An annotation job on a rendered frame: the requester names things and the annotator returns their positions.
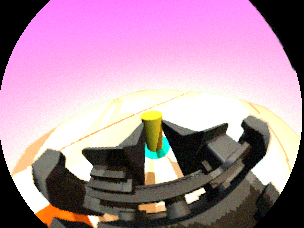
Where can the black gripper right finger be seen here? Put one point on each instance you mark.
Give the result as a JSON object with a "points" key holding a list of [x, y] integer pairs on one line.
{"points": [[186, 144]]}

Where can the cyan circle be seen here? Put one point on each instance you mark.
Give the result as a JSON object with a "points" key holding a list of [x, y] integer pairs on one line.
{"points": [[157, 154]]}

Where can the yellow cylinder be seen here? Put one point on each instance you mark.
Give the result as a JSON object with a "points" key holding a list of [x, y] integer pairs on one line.
{"points": [[153, 130]]}

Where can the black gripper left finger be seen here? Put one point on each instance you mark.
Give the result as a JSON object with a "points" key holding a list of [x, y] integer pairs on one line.
{"points": [[130, 153]]}

